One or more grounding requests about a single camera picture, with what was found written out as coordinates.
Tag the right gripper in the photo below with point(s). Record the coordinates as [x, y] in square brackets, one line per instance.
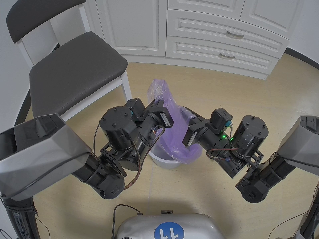
[211, 139]

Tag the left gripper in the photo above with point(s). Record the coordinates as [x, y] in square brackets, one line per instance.
[154, 113]

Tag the purple plastic bag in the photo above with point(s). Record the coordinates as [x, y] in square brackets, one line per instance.
[169, 101]

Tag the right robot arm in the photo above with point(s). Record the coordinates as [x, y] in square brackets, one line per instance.
[251, 133]

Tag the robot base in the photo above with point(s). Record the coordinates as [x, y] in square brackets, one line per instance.
[169, 225]

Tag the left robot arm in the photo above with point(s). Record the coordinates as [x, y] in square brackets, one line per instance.
[44, 158]

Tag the white trash bin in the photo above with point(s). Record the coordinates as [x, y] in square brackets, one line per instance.
[164, 162]

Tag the white chair dark grey seat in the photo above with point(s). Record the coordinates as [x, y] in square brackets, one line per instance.
[74, 68]

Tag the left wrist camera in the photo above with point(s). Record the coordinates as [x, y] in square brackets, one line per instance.
[134, 107]

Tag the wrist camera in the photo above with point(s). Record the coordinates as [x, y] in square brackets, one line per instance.
[134, 107]
[220, 118]

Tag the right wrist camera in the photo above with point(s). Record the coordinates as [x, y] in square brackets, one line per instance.
[220, 118]

